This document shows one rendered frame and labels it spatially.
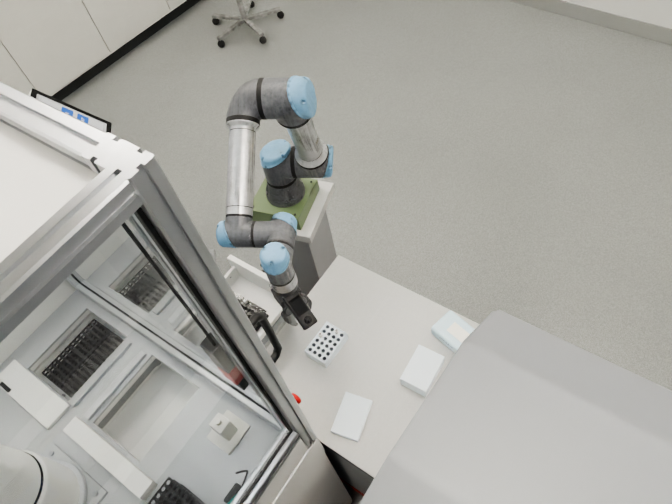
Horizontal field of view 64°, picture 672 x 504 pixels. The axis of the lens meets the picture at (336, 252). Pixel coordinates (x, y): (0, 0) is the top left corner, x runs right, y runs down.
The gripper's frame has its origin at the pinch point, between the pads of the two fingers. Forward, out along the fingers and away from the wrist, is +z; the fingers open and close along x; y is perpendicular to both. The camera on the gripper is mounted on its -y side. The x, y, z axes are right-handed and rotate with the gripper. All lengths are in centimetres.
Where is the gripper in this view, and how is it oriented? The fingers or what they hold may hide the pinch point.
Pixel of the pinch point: (301, 321)
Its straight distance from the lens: 168.8
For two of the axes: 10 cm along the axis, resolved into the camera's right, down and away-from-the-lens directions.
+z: 1.3, 5.7, 8.1
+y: -5.6, -6.3, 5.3
